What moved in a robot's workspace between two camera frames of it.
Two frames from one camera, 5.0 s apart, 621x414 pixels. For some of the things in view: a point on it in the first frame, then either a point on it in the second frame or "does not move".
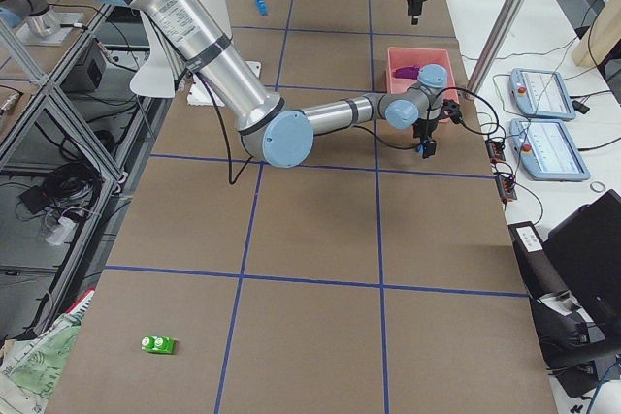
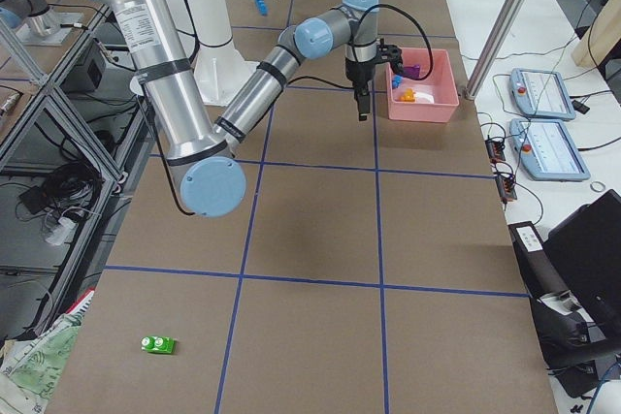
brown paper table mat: [364, 279] does not move
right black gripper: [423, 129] to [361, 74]
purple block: [408, 72] does not move
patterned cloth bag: [30, 366] does not move
